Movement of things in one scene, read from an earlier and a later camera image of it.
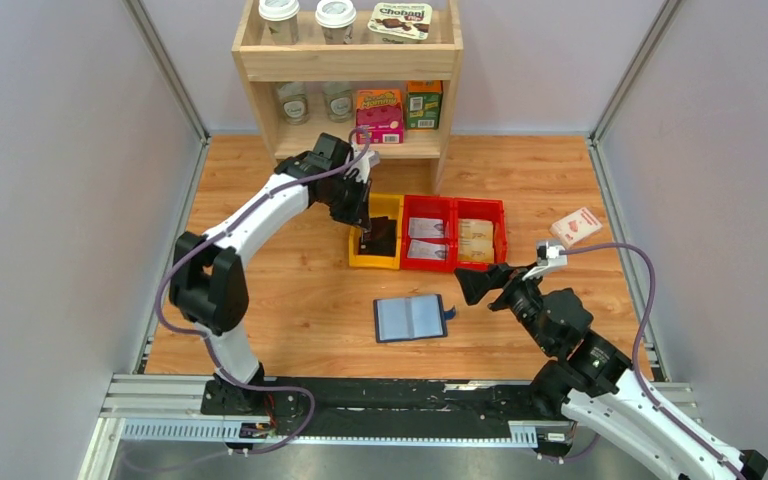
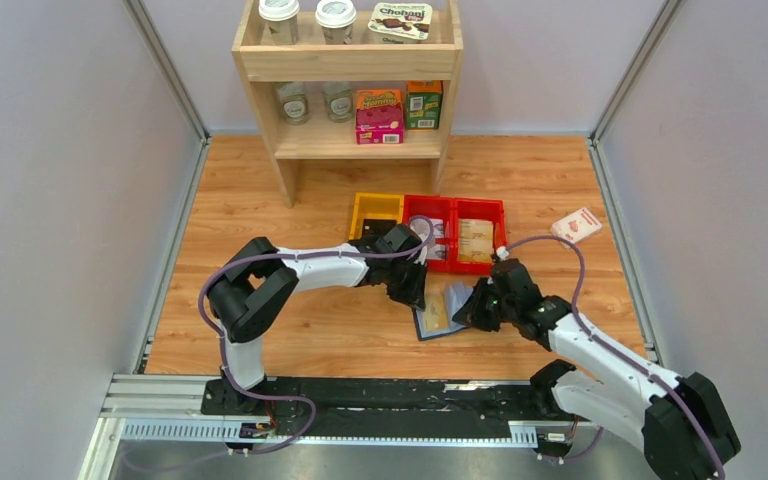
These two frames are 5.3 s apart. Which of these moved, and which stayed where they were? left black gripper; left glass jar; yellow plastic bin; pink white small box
Moved: left black gripper
Stayed: left glass jar; pink white small box; yellow plastic bin
